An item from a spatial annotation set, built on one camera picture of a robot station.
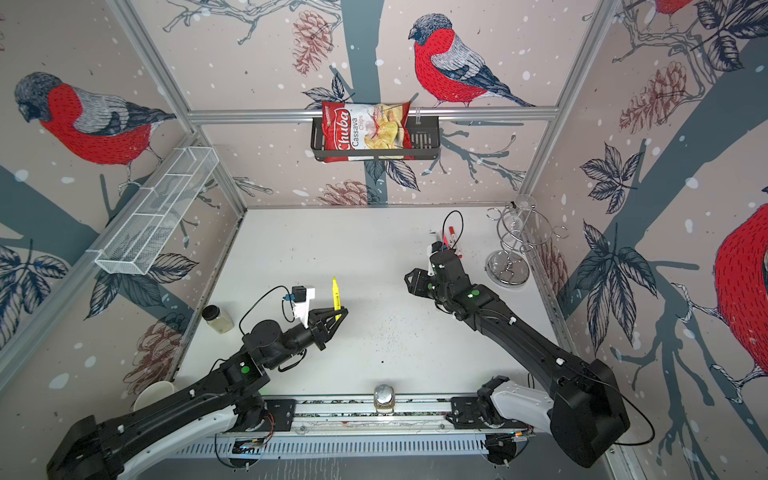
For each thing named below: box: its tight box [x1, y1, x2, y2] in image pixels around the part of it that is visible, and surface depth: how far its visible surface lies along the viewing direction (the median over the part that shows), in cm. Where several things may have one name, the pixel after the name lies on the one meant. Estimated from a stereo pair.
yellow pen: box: [332, 277, 342, 321], surface depth 71 cm
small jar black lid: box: [202, 304, 235, 335], surface depth 85 cm
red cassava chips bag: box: [322, 101, 414, 163], surface depth 90 cm
